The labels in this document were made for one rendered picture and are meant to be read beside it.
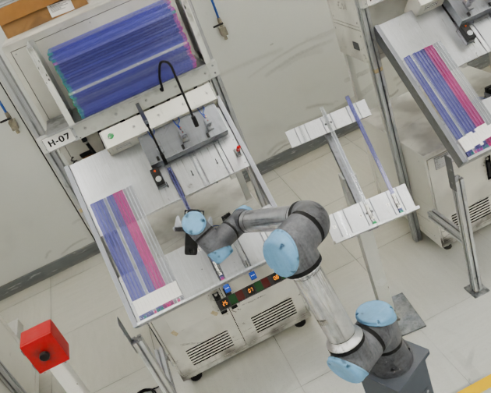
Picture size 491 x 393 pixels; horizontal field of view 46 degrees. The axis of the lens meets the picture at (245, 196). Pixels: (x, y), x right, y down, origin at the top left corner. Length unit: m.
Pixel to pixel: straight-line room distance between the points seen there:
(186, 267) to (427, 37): 1.43
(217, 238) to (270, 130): 2.43
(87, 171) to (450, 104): 1.52
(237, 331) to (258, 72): 1.95
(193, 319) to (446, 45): 1.64
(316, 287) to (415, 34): 1.44
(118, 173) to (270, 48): 1.97
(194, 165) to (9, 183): 1.97
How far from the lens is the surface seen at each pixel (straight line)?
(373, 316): 1.79
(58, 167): 2.48
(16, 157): 4.01
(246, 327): 2.81
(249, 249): 2.25
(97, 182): 2.39
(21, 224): 4.20
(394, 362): 1.90
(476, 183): 3.01
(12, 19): 2.60
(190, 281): 2.24
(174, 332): 2.71
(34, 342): 2.41
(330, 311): 1.64
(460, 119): 2.54
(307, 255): 1.54
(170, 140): 2.33
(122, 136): 2.35
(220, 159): 2.34
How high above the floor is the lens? 2.05
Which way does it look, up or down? 30 degrees down
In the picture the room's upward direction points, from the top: 22 degrees counter-clockwise
